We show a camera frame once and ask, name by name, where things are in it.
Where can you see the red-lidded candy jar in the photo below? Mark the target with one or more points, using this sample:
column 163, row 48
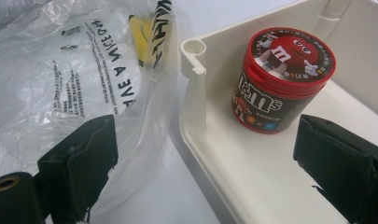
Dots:
column 281, row 79

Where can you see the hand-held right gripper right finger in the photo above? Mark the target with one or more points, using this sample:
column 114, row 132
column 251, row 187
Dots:
column 340, row 169

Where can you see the clear printed plastic bag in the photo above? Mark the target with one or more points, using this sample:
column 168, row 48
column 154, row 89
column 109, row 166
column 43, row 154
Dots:
column 68, row 93

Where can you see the white plastic bin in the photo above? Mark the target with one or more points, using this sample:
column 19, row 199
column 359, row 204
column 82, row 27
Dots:
column 270, row 161

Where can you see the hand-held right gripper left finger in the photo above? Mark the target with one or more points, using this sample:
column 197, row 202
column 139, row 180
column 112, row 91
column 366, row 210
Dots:
column 81, row 169

